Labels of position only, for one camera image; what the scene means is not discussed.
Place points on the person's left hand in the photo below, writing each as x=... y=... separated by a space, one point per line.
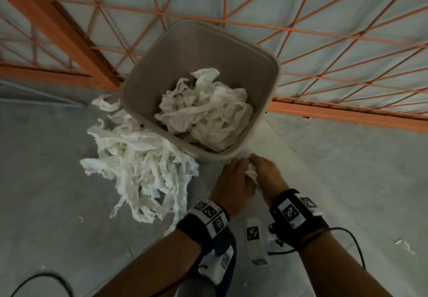
x=230 y=186

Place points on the person's right hand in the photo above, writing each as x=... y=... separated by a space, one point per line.
x=272 y=176

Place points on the pile of white paper strips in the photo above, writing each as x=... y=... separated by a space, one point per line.
x=140 y=166

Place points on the beige plastic waste bin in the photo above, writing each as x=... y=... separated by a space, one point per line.
x=157 y=72

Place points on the person's right forearm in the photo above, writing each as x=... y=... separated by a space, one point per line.
x=334 y=270

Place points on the person's left forearm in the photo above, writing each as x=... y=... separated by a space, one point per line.
x=157 y=266

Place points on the black wristband with marker tags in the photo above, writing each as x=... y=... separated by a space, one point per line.
x=311 y=230
x=194 y=226

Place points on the orange metal mesh fence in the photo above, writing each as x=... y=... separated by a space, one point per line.
x=334 y=114

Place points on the grey left trouser leg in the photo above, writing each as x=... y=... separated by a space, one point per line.
x=197 y=290

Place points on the white fabric backdrop sheet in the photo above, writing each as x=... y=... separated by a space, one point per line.
x=351 y=2

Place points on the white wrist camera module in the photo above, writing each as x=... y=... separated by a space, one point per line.
x=255 y=240
x=217 y=263

